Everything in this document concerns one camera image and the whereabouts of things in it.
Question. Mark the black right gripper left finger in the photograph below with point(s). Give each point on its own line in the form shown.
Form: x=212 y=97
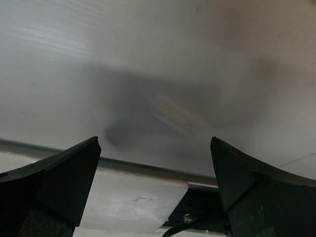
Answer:
x=47 y=198

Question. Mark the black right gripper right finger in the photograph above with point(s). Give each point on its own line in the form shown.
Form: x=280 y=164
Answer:
x=262 y=200

